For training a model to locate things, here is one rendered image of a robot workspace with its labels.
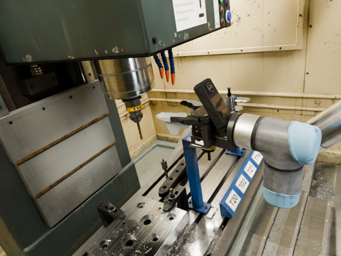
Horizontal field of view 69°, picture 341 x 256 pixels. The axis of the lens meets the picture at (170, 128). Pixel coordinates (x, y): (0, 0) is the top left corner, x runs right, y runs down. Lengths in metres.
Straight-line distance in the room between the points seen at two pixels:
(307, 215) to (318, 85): 0.70
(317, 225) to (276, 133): 0.85
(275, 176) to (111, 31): 0.45
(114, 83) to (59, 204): 0.71
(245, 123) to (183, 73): 1.37
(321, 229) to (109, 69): 1.06
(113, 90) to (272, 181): 0.45
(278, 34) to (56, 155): 1.29
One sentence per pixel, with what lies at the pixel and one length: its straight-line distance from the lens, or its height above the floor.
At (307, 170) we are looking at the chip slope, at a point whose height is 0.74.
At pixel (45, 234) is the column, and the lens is 1.29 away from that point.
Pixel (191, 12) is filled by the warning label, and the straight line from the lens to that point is 0.67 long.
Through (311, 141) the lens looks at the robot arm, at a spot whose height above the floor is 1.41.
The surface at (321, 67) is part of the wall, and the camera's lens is 1.58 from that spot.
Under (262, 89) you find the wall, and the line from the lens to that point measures 1.67.
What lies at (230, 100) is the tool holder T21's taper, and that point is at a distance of 1.07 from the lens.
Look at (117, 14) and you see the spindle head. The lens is 0.56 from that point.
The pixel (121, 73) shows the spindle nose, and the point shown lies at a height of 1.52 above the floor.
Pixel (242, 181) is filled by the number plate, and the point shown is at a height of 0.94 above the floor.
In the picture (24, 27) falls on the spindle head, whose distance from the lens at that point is 0.85.
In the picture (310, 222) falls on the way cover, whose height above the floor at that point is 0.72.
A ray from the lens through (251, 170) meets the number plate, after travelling 1.22.
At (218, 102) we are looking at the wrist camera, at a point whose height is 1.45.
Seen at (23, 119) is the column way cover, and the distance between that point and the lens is 1.06.
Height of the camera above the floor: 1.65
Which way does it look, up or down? 25 degrees down
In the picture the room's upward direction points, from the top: 10 degrees counter-clockwise
